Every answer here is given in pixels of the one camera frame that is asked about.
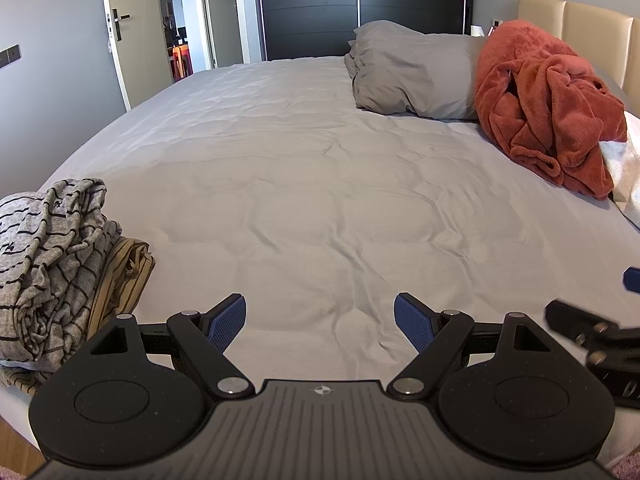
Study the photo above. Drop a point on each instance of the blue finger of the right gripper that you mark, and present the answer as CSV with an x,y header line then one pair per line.
x,y
631,279

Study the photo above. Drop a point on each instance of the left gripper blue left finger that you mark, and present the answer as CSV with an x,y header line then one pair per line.
x,y
225,321

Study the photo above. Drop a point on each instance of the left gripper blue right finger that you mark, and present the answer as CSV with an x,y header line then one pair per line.
x,y
415,320

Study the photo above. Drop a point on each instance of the tan striped folded garment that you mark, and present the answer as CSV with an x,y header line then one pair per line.
x,y
122,279

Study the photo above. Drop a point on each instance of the white crumpled garment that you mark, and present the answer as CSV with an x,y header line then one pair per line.
x,y
622,160

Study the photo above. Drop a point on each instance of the grey bed sheet mattress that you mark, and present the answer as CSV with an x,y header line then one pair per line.
x,y
267,181

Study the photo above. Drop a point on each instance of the grey striped folded garment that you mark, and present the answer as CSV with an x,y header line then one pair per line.
x,y
54,245

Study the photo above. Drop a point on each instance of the orange fleece blanket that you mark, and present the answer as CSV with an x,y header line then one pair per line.
x,y
544,106

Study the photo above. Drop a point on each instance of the beige padded headboard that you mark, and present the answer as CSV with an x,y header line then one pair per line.
x,y
607,38

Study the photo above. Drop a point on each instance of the grey pillow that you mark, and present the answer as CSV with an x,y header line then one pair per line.
x,y
396,70

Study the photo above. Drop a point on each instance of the white open door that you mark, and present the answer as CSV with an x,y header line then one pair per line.
x,y
138,47

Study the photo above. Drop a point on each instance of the black sliding wardrobe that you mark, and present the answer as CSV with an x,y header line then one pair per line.
x,y
302,28

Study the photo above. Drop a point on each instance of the wall light switch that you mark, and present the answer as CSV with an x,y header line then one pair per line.
x,y
10,55

